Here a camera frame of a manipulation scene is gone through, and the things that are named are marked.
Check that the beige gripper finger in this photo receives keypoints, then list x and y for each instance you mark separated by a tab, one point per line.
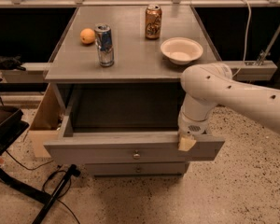
186	142

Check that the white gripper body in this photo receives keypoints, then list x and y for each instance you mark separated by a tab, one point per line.
192	126

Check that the grey top drawer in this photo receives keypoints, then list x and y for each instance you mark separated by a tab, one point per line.
126	124

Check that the grey drawer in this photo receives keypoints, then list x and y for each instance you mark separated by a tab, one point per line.
152	168
126	124

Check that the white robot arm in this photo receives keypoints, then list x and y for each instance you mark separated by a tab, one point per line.
208	85

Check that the grey bottom drawer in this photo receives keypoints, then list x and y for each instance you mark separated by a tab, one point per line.
152	168

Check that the grey drawer cabinet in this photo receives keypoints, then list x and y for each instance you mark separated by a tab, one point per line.
121	120

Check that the white paper bowl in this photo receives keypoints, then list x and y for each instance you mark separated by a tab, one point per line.
181	50

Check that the gold soda can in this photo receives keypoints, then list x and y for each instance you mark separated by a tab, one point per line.
153	22

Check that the black tripod stand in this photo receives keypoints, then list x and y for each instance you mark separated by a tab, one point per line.
57	193

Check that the blue silver energy drink can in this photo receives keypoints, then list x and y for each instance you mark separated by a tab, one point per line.
104	44

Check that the orange fruit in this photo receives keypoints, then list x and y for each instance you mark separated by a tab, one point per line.
87	36

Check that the cardboard box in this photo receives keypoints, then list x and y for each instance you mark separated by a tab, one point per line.
46	122

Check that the black tray stand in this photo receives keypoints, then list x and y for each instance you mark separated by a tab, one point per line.
11	127

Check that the metal railing frame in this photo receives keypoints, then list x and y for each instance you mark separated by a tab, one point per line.
45	36

